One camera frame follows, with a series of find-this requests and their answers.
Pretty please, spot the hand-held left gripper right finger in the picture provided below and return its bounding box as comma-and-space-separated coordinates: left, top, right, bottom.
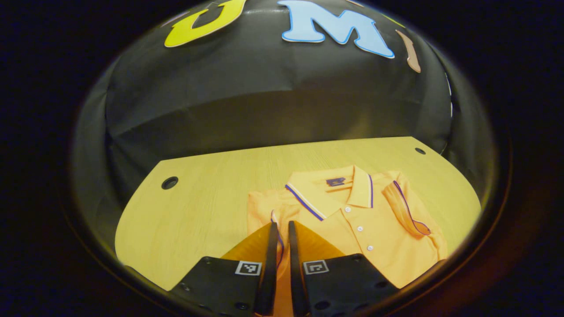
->
288, 220, 399, 317

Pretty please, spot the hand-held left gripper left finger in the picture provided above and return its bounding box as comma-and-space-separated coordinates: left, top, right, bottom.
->
170, 221, 279, 317

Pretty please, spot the orange polo T-shirt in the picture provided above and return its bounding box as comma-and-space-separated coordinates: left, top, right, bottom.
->
247, 165, 448, 317

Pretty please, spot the black backdrop cloth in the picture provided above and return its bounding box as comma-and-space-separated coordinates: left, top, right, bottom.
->
73, 0, 496, 207

